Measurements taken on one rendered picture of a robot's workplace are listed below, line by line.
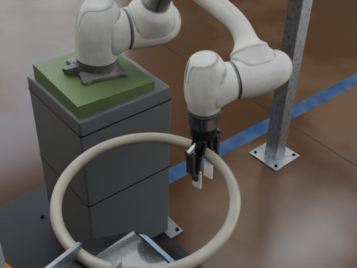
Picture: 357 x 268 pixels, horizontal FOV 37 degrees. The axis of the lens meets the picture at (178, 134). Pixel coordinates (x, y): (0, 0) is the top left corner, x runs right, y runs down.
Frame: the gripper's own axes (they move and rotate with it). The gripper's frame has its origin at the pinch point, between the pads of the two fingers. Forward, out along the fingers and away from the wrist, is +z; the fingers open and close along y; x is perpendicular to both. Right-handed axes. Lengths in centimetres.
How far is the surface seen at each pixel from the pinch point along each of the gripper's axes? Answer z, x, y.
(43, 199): 85, -99, 2
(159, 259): -1.6, 11.6, 30.6
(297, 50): 28, -34, -111
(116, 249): -1.8, 1.4, 35.8
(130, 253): -1.7, 4.8, 34.2
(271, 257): 88, 3, -46
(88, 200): 41, -49, 9
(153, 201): 63, -43, -19
